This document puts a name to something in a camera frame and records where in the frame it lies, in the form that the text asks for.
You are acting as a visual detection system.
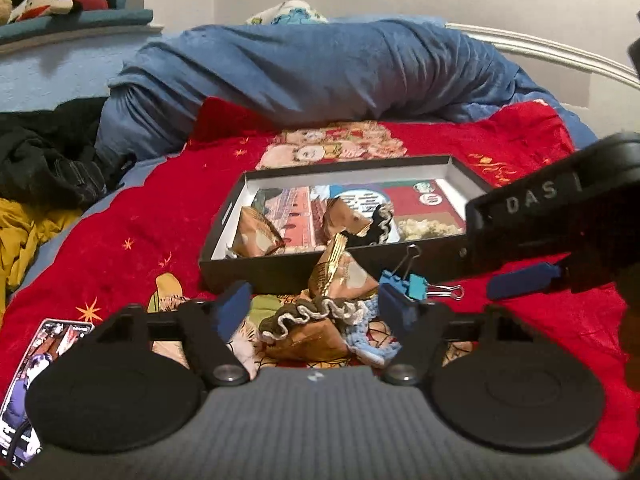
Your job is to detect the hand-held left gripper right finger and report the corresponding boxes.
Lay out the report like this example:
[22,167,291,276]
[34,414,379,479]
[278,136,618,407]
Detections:
[377,282,538,386]

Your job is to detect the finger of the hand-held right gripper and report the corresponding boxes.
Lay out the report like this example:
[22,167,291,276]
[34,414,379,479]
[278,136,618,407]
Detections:
[486,261,571,302]

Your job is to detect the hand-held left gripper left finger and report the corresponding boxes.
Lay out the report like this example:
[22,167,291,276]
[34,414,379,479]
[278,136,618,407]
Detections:
[92,280,253,387]

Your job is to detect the small binder clip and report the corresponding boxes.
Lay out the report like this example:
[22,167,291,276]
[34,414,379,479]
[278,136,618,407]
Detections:
[377,243,421,293]

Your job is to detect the blue binder clip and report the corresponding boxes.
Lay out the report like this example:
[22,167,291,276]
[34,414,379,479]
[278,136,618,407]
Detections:
[402,275,465,302]

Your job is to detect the black cardboard box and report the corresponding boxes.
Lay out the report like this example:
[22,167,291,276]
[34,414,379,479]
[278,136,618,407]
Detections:
[198,155,496,295]

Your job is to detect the blue crochet scrunchie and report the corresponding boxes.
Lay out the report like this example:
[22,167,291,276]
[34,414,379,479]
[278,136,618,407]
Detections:
[345,295,406,368]

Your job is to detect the brown crochet scrunchie white trim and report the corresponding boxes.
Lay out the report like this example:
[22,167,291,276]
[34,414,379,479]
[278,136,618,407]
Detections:
[257,296,351,346]

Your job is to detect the black crochet scrunchie white trim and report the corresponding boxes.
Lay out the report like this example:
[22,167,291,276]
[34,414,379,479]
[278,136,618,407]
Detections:
[345,206,398,248]

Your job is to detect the cream crochet scrunchie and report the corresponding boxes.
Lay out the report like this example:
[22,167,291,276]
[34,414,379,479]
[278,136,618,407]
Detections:
[397,215,463,242]

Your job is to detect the red bear printed blanket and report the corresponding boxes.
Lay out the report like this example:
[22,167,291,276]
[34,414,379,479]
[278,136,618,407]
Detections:
[0,95,640,461]

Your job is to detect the white bed headboard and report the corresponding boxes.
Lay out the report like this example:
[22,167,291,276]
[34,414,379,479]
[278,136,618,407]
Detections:
[445,22,640,86]

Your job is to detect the light blue bed sheet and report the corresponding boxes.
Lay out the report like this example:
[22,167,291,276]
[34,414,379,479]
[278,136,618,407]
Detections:
[10,155,166,281]

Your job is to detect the smartphone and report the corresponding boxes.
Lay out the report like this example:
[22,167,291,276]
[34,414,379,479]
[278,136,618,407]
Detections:
[0,318,96,468]

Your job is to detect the yellow cloth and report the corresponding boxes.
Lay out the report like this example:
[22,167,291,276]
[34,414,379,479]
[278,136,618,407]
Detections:
[0,197,83,311]

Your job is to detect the dark clothes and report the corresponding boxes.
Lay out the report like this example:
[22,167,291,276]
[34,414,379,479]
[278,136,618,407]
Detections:
[0,97,136,208]

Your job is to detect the blue duvet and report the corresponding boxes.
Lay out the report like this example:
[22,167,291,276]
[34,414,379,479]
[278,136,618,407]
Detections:
[95,19,598,161]

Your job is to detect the white blue patterned pillow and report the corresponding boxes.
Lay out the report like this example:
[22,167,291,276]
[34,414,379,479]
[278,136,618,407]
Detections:
[245,0,328,26]

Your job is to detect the teal ledge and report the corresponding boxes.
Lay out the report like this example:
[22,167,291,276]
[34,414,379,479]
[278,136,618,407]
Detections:
[0,8,155,46]

